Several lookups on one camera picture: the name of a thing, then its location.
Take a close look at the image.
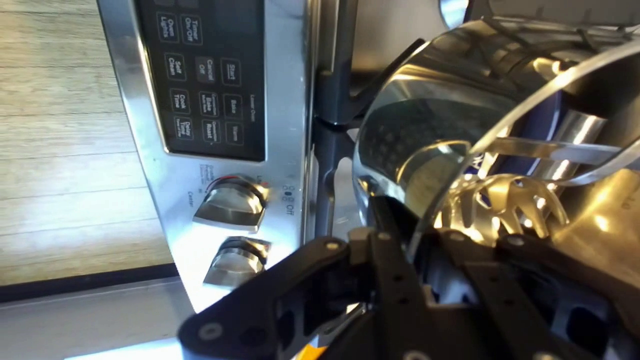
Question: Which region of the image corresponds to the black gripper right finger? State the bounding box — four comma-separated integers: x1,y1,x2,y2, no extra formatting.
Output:
435,229,640,360

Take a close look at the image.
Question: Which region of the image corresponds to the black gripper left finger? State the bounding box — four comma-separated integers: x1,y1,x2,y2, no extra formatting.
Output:
176,195,461,360

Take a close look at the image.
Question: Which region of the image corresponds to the large steel saucepan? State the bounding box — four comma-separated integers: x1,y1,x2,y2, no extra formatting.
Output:
349,16,640,297

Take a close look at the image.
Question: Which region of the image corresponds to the silver stove knob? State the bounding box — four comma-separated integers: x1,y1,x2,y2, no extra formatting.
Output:
201,235,274,291
192,174,271,235

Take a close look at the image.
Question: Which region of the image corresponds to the stainless steel gas range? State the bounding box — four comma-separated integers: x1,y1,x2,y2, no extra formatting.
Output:
94,0,640,360

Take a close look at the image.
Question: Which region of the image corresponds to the black cast iron grate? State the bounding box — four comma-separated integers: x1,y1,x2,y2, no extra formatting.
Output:
309,0,427,237

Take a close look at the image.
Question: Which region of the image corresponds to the dark lower cabinet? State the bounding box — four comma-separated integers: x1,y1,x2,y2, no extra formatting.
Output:
0,263,198,360

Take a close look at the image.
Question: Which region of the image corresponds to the black oven control panel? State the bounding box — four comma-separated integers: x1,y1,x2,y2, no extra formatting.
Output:
134,0,268,165

